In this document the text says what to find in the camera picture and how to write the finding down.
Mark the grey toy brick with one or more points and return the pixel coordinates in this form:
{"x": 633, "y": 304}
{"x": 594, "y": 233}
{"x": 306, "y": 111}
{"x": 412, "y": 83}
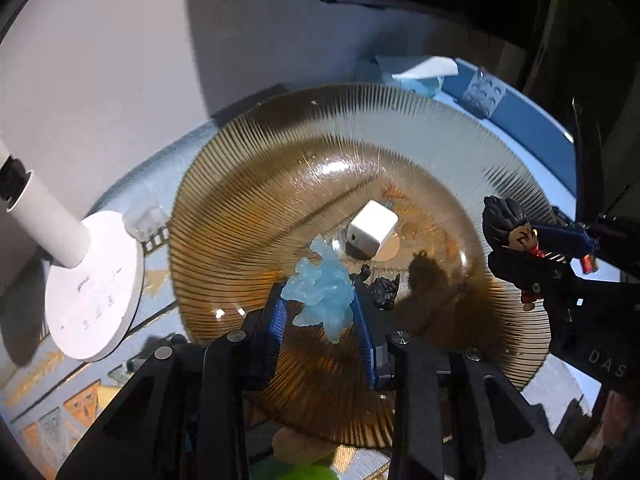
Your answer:
{"x": 482, "y": 94}

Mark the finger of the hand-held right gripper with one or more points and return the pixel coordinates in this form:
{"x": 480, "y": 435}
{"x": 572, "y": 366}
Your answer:
{"x": 565, "y": 237}
{"x": 530, "y": 270}

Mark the light blue translucent figurine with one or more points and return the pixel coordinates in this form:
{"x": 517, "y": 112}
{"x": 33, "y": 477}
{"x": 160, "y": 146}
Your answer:
{"x": 320, "y": 290}

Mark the crumpled white blue tissue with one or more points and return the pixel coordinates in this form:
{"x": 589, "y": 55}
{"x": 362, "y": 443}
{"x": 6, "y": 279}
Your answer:
{"x": 415, "y": 77}

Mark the black-haired toy figure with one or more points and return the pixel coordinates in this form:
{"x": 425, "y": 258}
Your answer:
{"x": 510, "y": 225}

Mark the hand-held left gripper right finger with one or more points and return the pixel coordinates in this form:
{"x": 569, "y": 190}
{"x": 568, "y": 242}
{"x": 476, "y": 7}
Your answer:
{"x": 363, "y": 332}

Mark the patterned light blue tablecloth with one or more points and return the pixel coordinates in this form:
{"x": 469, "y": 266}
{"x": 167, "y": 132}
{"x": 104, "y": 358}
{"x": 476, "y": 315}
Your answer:
{"x": 30, "y": 390}

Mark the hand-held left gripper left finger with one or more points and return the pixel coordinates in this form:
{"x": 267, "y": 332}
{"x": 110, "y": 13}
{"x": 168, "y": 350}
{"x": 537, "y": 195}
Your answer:
{"x": 272, "y": 322}

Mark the white charger cube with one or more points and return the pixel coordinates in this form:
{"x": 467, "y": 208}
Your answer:
{"x": 372, "y": 225}

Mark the small black figurine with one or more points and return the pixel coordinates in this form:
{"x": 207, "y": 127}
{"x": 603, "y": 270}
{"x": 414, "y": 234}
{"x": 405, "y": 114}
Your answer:
{"x": 382, "y": 292}

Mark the white desk lamp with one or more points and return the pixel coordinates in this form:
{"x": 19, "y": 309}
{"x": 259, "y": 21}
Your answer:
{"x": 95, "y": 290}

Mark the amber ribbed glass plate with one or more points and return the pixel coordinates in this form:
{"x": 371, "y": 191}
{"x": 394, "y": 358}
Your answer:
{"x": 300, "y": 160}

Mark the green object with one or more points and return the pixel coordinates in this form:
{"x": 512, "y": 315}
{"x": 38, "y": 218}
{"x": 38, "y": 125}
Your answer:
{"x": 295, "y": 472}

